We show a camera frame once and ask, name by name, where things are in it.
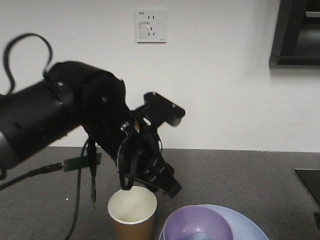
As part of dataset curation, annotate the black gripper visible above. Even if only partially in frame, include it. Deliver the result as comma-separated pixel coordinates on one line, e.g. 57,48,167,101
117,118,182,198

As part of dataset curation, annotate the brown paper cup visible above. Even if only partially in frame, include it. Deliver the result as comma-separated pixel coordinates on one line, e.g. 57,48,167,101
107,186,158,240

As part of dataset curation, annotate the purple plastic bowl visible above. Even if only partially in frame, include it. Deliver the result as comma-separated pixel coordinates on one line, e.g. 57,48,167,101
160,205,234,240

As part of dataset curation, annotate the light blue plastic spoon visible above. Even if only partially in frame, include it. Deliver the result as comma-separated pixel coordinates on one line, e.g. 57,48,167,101
188,232,212,240

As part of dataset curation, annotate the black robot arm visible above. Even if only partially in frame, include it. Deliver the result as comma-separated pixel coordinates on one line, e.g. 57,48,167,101
0,61,185,198

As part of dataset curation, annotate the light blue plastic plate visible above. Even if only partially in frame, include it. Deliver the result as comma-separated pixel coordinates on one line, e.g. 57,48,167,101
159,204,268,240

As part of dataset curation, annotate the small green circuit board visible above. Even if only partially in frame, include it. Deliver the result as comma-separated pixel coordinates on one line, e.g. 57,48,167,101
62,153,102,172

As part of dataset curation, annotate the black flat cooktop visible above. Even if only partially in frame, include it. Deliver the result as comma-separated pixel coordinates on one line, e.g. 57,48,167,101
294,168,320,230

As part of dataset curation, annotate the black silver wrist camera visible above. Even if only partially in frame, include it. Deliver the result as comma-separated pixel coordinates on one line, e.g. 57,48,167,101
135,92,186,128

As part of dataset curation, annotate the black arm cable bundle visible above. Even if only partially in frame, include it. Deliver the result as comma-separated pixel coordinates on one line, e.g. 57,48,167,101
0,32,141,240

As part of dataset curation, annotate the white wall power socket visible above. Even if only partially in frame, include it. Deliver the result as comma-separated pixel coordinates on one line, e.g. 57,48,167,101
134,9,167,43

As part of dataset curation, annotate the black wall-mounted cabinet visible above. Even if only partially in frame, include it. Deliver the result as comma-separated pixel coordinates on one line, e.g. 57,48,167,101
269,0,320,66

